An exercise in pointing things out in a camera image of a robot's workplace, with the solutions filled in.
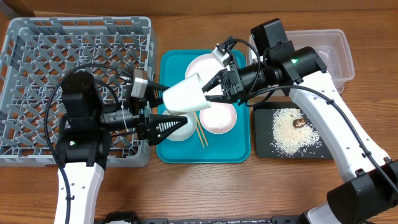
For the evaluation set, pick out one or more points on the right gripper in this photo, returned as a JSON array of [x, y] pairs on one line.
[[230, 83]]

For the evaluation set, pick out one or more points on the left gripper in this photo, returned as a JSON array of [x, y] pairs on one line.
[[152, 132]]

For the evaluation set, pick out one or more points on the small white bowl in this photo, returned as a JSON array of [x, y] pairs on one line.
[[220, 118]]

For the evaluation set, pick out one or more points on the white paper cup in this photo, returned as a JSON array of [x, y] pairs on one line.
[[185, 97]]

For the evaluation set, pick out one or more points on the grey bowl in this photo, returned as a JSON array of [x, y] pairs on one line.
[[186, 130]]

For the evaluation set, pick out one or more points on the brown food scrap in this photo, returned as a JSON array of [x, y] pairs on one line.
[[299, 123]]

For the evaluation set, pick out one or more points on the white rice pile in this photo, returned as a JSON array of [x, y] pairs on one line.
[[289, 140]]

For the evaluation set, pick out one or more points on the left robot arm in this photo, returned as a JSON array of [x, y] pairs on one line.
[[85, 140]]

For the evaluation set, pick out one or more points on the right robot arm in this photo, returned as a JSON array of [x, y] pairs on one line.
[[369, 175]]

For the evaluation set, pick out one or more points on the grey dishwasher rack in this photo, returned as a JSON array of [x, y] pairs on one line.
[[35, 55]]

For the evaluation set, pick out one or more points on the large white plate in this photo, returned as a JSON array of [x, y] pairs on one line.
[[206, 66]]

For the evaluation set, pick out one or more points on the wooden chopstick right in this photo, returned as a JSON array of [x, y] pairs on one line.
[[202, 133]]

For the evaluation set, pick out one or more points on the wooden chopstick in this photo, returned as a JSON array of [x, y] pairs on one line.
[[202, 133], [197, 129]]

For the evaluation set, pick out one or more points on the wooden chopstick left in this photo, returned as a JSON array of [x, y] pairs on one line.
[[197, 129]]

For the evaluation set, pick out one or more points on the black tray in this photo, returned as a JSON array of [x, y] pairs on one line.
[[263, 116]]

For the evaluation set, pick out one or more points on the teal serving tray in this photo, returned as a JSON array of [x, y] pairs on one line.
[[231, 147]]

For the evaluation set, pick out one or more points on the clear plastic bin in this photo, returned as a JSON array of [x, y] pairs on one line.
[[332, 46]]

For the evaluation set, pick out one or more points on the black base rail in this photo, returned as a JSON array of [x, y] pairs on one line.
[[131, 217]]

